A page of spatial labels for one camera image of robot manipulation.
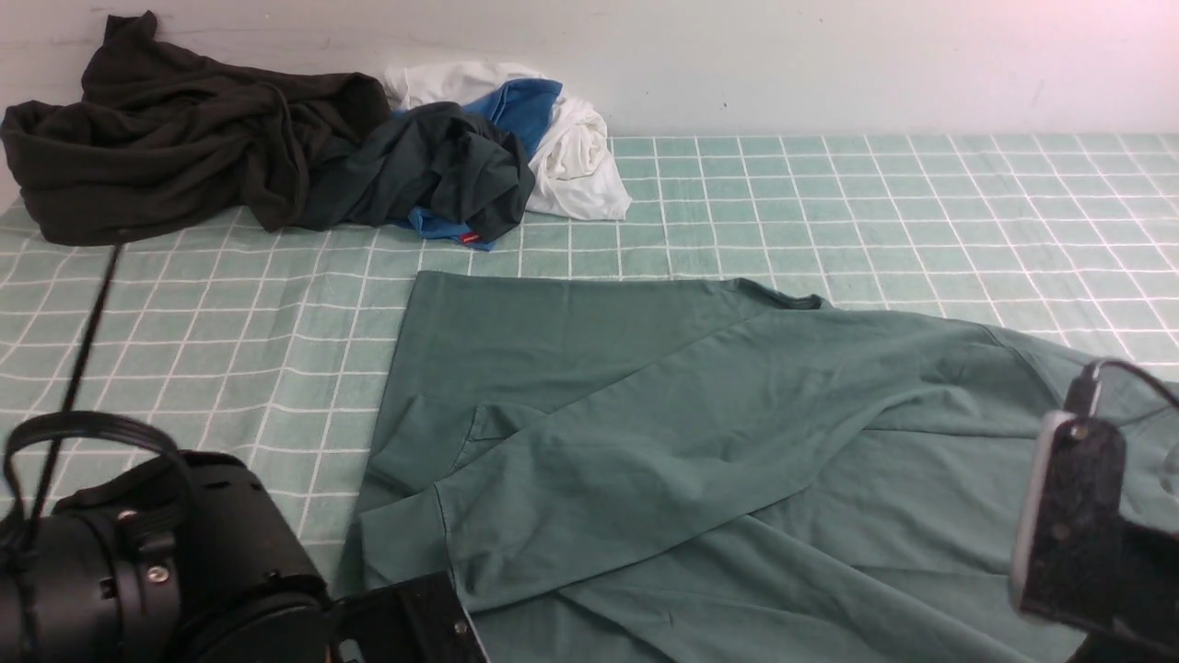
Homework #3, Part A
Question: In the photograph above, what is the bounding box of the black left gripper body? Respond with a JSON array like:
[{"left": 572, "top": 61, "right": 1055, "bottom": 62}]
[{"left": 327, "top": 572, "right": 490, "bottom": 662}]

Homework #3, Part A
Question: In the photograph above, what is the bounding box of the green long-sleeve top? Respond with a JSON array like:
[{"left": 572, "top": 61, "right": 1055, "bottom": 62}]
[{"left": 338, "top": 273, "right": 1088, "bottom": 662}]

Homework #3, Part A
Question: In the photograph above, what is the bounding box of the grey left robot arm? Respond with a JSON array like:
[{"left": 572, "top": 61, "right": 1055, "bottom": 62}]
[{"left": 4, "top": 452, "right": 489, "bottom": 662}]

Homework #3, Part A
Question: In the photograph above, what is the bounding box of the green checkered tablecloth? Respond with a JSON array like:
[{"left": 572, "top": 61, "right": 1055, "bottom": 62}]
[{"left": 0, "top": 134, "right": 1179, "bottom": 663}]

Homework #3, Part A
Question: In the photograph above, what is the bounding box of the dark teal crumpled garment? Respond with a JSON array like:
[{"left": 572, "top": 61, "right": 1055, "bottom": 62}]
[{"left": 294, "top": 101, "right": 535, "bottom": 242}]

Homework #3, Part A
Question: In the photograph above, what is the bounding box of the white crumpled garment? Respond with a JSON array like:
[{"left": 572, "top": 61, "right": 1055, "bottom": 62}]
[{"left": 383, "top": 63, "right": 632, "bottom": 221}]

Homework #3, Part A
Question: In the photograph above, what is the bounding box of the blue crumpled garment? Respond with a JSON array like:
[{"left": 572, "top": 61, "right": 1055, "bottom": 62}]
[{"left": 395, "top": 76, "right": 564, "bottom": 251}]

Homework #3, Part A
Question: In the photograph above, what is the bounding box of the dark olive crumpled garment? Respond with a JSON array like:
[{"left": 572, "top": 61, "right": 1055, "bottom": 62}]
[{"left": 4, "top": 12, "right": 391, "bottom": 247}]

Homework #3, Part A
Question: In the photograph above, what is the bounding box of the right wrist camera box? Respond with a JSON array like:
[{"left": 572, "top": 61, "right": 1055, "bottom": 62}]
[{"left": 1008, "top": 411, "right": 1178, "bottom": 662}]

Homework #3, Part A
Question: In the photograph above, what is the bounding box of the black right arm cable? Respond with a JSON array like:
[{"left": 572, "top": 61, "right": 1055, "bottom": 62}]
[{"left": 1063, "top": 357, "right": 1179, "bottom": 420}]

